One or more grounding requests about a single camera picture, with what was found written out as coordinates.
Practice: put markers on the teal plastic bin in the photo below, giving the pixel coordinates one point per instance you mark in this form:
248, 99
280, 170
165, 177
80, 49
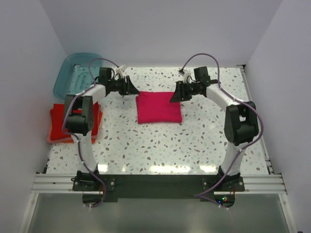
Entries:
76, 73

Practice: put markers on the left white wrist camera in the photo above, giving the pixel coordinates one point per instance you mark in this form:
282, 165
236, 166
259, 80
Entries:
121, 69

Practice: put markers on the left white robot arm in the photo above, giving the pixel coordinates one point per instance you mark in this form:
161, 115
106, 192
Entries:
79, 117

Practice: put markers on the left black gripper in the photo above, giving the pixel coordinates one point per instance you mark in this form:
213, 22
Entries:
128, 87

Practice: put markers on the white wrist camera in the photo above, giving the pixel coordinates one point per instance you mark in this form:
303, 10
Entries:
186, 75
121, 69

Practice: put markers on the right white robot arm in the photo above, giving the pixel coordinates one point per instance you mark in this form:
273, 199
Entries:
241, 123

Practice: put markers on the aluminium frame rail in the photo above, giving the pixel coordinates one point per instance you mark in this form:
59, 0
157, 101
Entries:
254, 184

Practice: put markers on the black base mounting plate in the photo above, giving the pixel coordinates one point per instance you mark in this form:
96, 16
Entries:
111, 188

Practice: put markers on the magenta t-shirt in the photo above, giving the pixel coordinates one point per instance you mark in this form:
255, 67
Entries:
155, 107

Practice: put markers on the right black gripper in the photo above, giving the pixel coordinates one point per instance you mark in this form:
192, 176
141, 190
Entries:
179, 94

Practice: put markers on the folded red t-shirt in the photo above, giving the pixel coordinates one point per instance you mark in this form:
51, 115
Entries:
57, 116

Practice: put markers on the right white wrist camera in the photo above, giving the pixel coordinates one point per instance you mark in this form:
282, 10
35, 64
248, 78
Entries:
186, 75

